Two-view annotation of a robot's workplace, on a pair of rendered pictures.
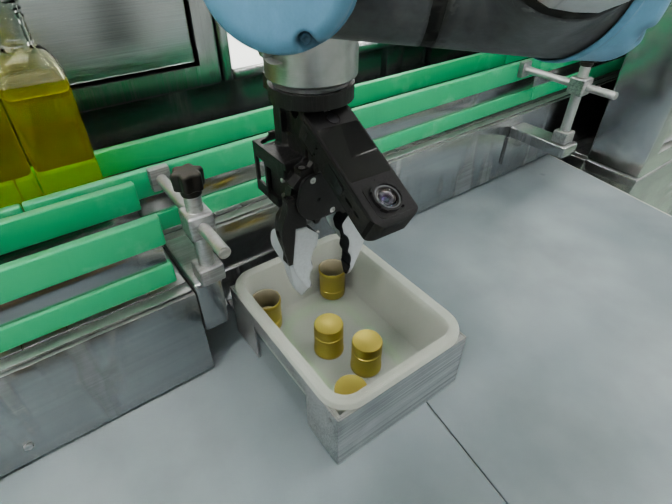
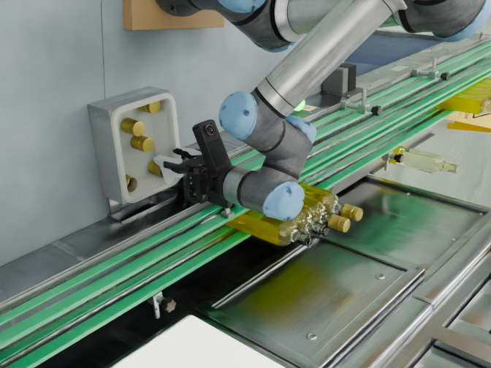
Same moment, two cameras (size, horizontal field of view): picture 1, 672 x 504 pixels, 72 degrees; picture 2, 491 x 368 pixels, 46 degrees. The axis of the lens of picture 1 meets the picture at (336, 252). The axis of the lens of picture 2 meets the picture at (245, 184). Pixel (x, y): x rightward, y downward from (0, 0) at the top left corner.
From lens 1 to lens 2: 1.16 m
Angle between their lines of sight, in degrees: 70
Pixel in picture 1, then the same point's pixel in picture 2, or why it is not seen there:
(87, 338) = (236, 149)
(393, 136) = (93, 273)
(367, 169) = (214, 143)
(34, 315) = (254, 155)
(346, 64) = (237, 170)
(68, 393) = (230, 140)
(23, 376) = not seen: hidden behind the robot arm
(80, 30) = (268, 291)
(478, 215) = not seen: outside the picture
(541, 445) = (73, 55)
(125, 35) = (251, 299)
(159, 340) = not seen: hidden behind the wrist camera
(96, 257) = (248, 166)
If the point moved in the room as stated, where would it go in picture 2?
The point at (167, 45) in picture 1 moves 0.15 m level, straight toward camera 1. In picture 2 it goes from (231, 305) to (241, 244)
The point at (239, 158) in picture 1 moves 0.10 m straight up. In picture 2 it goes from (196, 231) to (227, 244)
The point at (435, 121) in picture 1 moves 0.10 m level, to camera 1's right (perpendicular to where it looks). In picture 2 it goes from (55, 294) to (9, 288)
